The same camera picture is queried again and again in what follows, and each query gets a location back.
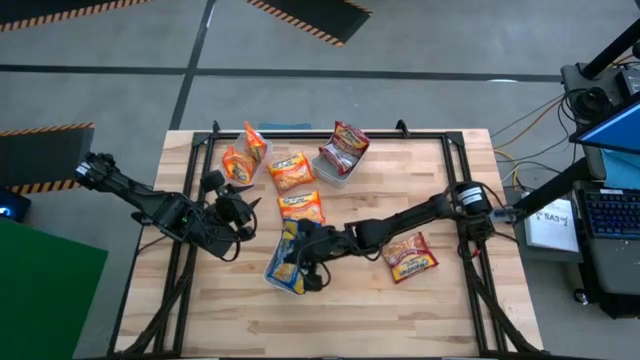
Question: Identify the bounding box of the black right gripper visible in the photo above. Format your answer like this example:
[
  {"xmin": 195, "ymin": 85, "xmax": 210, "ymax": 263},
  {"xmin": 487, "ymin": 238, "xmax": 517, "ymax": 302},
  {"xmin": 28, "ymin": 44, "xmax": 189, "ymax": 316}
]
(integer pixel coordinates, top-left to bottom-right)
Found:
[{"xmin": 287, "ymin": 218, "xmax": 352, "ymax": 295}]

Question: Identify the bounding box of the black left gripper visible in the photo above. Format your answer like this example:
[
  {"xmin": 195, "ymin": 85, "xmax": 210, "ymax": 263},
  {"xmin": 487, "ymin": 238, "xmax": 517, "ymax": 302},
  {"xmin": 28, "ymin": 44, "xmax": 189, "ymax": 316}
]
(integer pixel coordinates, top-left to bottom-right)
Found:
[{"xmin": 201, "ymin": 168, "xmax": 263, "ymax": 245}]

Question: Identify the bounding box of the translucent plastic storage bin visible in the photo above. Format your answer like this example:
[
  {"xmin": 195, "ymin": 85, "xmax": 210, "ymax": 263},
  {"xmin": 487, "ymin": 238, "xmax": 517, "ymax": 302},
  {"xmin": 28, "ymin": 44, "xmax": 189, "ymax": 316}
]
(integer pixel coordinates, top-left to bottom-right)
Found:
[{"xmin": 219, "ymin": 130, "xmax": 275, "ymax": 187}]

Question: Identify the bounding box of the white plastic storage bin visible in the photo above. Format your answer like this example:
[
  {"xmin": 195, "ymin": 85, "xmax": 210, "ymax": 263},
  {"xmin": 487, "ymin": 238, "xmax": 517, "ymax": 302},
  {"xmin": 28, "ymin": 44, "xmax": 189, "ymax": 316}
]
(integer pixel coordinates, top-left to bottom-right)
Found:
[
  {"xmin": 262, "ymin": 227, "xmax": 327, "ymax": 297},
  {"xmin": 310, "ymin": 121, "xmax": 372, "ymax": 190}
]

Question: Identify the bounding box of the black hazard-striped mat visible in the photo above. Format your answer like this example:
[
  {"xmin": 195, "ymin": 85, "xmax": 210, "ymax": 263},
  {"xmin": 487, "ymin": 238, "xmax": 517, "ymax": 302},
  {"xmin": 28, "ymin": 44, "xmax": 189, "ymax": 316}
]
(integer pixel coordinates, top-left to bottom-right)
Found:
[
  {"xmin": 0, "ymin": 122, "xmax": 96, "ymax": 196},
  {"xmin": 0, "ymin": 0, "xmax": 154, "ymax": 34},
  {"xmin": 243, "ymin": 0, "xmax": 374, "ymax": 49}
]

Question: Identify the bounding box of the green board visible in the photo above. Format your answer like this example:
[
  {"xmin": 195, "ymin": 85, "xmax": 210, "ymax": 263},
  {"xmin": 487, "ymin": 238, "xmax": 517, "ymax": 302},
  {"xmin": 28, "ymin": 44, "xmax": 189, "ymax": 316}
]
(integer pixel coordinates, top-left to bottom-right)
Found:
[{"xmin": 0, "ymin": 215, "xmax": 110, "ymax": 360}]

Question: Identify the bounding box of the black device with blue light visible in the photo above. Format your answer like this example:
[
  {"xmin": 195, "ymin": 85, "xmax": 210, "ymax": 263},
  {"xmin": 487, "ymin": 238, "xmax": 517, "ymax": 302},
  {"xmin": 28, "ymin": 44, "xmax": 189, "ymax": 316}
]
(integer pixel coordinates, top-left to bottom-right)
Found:
[{"xmin": 0, "ymin": 187, "xmax": 32, "ymax": 225}]

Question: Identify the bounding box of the white paper sheet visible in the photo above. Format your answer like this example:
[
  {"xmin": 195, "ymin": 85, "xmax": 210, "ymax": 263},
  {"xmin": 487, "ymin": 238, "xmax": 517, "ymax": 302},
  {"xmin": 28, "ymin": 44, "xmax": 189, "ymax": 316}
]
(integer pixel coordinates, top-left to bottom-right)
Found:
[{"xmin": 522, "ymin": 197, "xmax": 581, "ymax": 254}]

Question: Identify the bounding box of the black stand pole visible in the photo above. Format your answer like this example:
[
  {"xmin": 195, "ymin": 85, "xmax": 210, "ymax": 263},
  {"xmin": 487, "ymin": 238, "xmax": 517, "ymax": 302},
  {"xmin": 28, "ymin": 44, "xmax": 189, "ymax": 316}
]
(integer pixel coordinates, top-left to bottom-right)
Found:
[
  {"xmin": 579, "ymin": 19, "xmax": 640, "ymax": 81},
  {"xmin": 512, "ymin": 157, "xmax": 594, "ymax": 219}
]

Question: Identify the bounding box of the black laptop keyboard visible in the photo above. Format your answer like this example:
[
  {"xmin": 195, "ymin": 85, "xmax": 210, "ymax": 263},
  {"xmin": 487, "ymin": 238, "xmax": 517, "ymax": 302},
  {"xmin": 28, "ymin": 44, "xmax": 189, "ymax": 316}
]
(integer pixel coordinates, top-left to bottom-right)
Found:
[{"xmin": 573, "ymin": 179, "xmax": 640, "ymax": 297}]

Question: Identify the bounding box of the grey equipment box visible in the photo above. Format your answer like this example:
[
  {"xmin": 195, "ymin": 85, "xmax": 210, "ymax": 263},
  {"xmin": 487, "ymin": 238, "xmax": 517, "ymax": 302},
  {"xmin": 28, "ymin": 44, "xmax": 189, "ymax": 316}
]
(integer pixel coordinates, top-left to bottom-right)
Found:
[{"xmin": 559, "ymin": 62, "xmax": 640, "ymax": 126}]

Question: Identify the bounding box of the light blue sheet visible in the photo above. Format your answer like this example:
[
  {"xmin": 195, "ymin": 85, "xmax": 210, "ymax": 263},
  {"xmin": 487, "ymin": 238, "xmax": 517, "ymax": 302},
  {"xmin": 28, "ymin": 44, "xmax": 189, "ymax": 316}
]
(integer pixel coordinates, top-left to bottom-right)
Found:
[{"xmin": 599, "ymin": 148, "xmax": 640, "ymax": 191}]

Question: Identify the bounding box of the monitor with blue screen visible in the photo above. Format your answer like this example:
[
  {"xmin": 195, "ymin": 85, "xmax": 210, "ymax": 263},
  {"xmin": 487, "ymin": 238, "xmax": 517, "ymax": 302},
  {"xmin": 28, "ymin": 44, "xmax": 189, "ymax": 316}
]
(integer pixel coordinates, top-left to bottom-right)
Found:
[{"xmin": 568, "ymin": 97, "xmax": 640, "ymax": 157}]

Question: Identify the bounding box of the black aluminium table frame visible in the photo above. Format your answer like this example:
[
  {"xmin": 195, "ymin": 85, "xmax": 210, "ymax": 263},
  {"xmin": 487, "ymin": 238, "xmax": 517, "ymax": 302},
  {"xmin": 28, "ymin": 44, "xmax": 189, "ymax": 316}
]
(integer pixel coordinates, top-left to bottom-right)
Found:
[{"xmin": 107, "ymin": 118, "xmax": 544, "ymax": 360}]

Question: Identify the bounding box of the coiled black cable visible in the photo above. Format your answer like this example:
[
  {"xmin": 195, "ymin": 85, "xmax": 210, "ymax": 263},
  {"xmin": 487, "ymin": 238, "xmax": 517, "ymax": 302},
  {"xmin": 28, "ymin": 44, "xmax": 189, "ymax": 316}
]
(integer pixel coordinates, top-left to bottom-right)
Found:
[{"xmin": 564, "ymin": 85, "xmax": 615, "ymax": 124}]

